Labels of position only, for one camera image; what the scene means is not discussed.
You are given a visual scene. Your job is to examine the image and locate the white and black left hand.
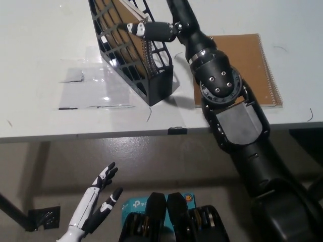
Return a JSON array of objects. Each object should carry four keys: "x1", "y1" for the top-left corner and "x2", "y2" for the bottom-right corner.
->
[{"x1": 57, "y1": 162, "x2": 124, "y2": 242}]

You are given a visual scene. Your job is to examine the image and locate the black right hand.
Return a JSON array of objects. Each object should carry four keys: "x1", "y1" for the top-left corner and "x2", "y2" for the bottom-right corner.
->
[{"x1": 117, "y1": 0, "x2": 218, "y2": 63}]

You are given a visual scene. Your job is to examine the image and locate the brown spiral notebook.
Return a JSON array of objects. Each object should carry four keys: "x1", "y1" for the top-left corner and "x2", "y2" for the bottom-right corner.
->
[
  {"x1": 193, "y1": 33, "x2": 284, "y2": 109},
  {"x1": 94, "y1": 0, "x2": 155, "y2": 79}
]

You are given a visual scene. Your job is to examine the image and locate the black mesh book holder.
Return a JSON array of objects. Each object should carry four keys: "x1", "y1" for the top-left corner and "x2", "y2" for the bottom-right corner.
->
[{"x1": 88, "y1": 0, "x2": 174, "y2": 107}]

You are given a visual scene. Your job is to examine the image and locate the black taped floor plate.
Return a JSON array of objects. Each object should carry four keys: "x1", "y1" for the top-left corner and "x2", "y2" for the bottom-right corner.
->
[{"x1": 26, "y1": 206, "x2": 61, "y2": 231}]

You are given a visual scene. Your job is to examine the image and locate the teal TP-Link box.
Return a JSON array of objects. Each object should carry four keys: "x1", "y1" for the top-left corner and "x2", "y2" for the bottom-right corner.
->
[{"x1": 121, "y1": 193, "x2": 196, "y2": 229}]

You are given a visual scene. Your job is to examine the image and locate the grey upright table leg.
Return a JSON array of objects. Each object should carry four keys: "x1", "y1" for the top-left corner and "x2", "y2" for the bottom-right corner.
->
[{"x1": 31, "y1": 141, "x2": 52, "y2": 200}]

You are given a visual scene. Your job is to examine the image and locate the black robot torso blocks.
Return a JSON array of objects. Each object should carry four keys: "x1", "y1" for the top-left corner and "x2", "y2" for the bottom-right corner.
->
[{"x1": 118, "y1": 192, "x2": 230, "y2": 242}]

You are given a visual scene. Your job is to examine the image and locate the black tape piece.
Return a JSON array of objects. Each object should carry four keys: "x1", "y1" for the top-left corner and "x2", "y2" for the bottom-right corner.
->
[{"x1": 168, "y1": 126, "x2": 188, "y2": 135}]

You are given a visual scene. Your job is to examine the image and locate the clear plastic sheet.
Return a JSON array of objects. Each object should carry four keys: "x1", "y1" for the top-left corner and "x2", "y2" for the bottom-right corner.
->
[{"x1": 52, "y1": 45, "x2": 137, "y2": 111}]

